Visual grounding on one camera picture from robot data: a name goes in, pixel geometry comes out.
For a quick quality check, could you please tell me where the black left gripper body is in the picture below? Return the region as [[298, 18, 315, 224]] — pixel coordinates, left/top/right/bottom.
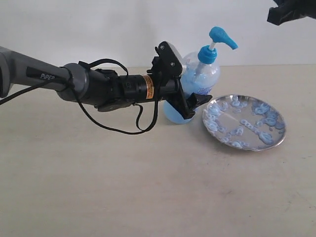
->
[[145, 74, 197, 119]]

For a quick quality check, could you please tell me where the blue pump soap bottle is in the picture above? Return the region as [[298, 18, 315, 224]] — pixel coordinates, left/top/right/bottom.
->
[[162, 26, 239, 126]]

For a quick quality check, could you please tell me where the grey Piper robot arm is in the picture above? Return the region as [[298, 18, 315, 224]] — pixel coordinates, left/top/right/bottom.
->
[[0, 41, 211, 119]]

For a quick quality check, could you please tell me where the round steel plate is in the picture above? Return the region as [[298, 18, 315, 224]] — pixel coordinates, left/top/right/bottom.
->
[[202, 94, 286, 152]]

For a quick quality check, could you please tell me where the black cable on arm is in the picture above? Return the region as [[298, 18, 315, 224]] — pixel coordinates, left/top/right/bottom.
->
[[0, 58, 160, 135]]

